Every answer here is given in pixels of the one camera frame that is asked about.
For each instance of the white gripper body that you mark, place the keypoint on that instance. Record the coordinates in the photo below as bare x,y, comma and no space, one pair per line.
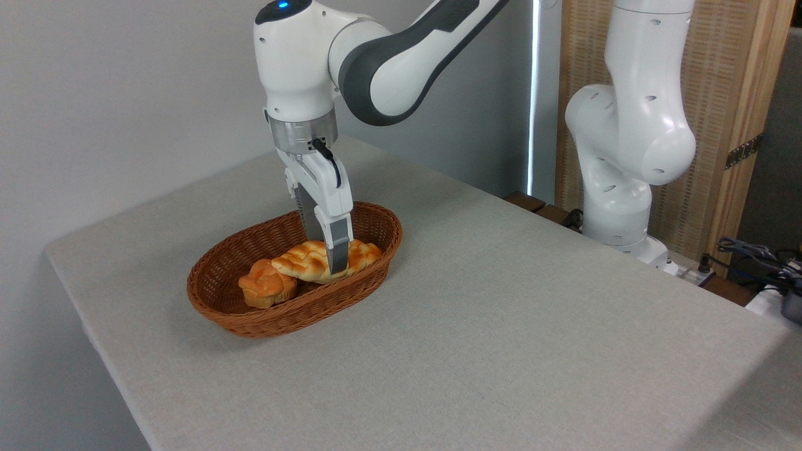
326,185

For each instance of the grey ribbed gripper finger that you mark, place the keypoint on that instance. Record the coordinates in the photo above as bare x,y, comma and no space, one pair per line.
338,244
307,210

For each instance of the long braided bread loaf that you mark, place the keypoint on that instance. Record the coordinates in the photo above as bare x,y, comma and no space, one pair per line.
307,262

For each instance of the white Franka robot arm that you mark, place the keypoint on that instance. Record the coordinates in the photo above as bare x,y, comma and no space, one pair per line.
294,62

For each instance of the small round bread roll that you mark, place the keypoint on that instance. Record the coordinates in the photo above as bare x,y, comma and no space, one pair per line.
268,285

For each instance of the brown wicker oval basket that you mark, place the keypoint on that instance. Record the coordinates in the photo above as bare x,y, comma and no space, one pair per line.
351,288

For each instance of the bright vertical light strip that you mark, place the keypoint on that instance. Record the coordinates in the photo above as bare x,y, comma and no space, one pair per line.
534,94

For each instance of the wooden woven screen panel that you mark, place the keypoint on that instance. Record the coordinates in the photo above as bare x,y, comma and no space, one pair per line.
727,75

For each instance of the metal hinge on panel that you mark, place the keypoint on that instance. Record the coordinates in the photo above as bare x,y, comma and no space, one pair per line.
744,151

